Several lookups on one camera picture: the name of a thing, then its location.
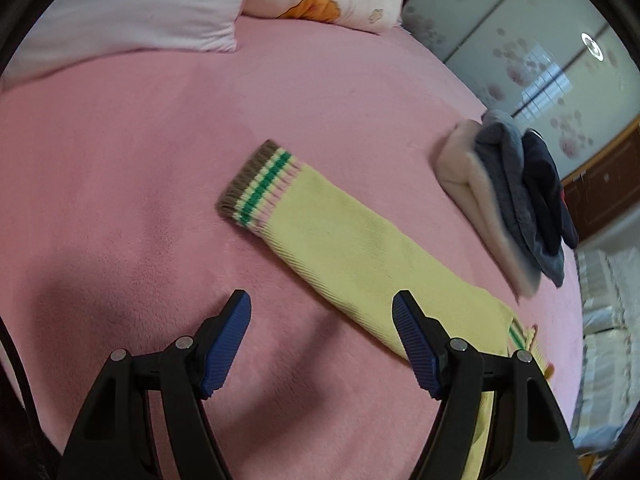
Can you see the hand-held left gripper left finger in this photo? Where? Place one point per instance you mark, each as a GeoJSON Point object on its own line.
{"type": "Point", "coordinates": [227, 340]}

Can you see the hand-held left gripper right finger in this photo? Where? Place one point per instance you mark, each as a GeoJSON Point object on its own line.
{"type": "Point", "coordinates": [415, 340]}

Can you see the yellow striped knit sweater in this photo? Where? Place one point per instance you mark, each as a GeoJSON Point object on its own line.
{"type": "Point", "coordinates": [340, 230]}

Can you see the cream folded garment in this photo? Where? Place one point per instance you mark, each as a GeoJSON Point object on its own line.
{"type": "Point", "coordinates": [465, 170]}

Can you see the grey folded garment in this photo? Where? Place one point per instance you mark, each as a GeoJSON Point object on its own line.
{"type": "Point", "coordinates": [505, 185]}

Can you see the pink fleece bed blanket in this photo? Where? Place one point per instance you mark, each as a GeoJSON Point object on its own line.
{"type": "Point", "coordinates": [125, 185]}

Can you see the white lace furniture cover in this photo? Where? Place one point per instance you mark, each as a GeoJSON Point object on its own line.
{"type": "Point", "coordinates": [605, 320]}

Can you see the dark navy folded garment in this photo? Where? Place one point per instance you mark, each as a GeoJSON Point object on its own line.
{"type": "Point", "coordinates": [542, 185]}

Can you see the brown wooden cabinet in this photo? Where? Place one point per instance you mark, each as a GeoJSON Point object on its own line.
{"type": "Point", "coordinates": [605, 200]}

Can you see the floral glass door wardrobe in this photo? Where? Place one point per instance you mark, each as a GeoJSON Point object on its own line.
{"type": "Point", "coordinates": [500, 10]}

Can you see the white flower print pillow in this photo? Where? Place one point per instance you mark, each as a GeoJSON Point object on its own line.
{"type": "Point", "coordinates": [150, 5]}

